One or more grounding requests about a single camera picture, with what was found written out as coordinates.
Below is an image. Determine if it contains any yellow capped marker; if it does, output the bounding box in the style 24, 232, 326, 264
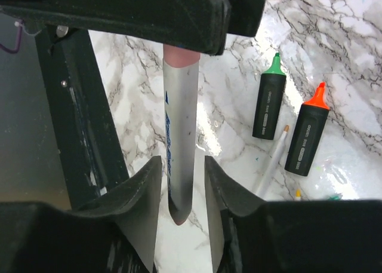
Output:
294, 189, 301, 201

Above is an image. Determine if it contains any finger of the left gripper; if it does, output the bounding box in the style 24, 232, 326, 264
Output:
228, 0, 266, 37
1, 0, 230, 55

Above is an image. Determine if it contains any teal acrylic marker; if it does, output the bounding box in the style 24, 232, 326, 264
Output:
326, 194, 343, 201

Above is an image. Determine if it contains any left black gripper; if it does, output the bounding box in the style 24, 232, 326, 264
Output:
35, 26, 129, 209

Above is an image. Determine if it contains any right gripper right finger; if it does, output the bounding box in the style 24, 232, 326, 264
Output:
204, 156, 381, 272

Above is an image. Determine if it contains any pink capped white pen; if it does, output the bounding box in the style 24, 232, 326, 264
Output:
255, 125, 289, 198

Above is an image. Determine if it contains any orange highlighter black body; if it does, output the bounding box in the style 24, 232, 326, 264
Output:
284, 82, 329, 176

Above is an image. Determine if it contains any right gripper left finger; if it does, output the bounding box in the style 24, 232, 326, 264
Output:
1, 156, 162, 272

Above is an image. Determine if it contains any green highlighter black body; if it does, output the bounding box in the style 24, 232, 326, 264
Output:
252, 53, 287, 140

